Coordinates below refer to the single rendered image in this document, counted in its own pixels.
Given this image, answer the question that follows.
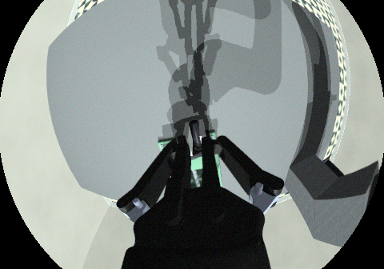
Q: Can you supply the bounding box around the green bench vise with handwheel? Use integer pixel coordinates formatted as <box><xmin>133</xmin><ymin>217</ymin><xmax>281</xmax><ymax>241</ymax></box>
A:
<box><xmin>158</xmin><ymin>120</ymin><xmax>222</xmax><ymax>188</ymax></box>

